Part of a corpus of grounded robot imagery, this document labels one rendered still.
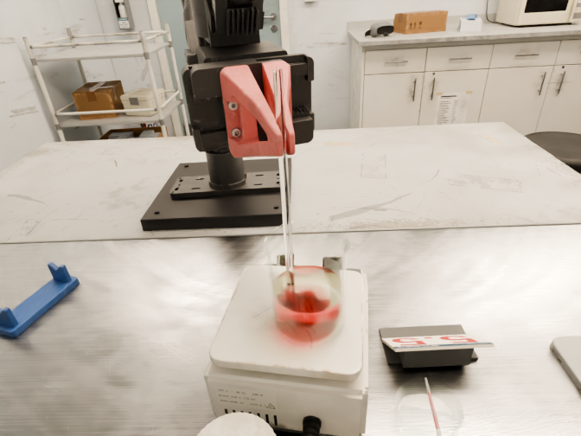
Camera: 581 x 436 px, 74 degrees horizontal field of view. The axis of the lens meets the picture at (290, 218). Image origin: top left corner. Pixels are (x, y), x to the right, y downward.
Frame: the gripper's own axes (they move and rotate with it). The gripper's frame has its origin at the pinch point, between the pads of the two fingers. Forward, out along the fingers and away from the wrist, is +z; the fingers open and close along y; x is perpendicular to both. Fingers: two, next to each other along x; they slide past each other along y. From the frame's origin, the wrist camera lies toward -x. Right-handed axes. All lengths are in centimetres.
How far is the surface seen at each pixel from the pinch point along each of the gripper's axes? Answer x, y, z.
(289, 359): 15.7, -1.6, 4.4
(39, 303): 24.5, -26.7, -19.8
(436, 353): 22.1, 12.9, 3.8
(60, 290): 24.6, -24.7, -21.6
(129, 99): 55, -30, -225
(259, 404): 20.0, -4.3, 4.5
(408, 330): 24.3, 13.2, -0.9
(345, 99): 87, 130, -269
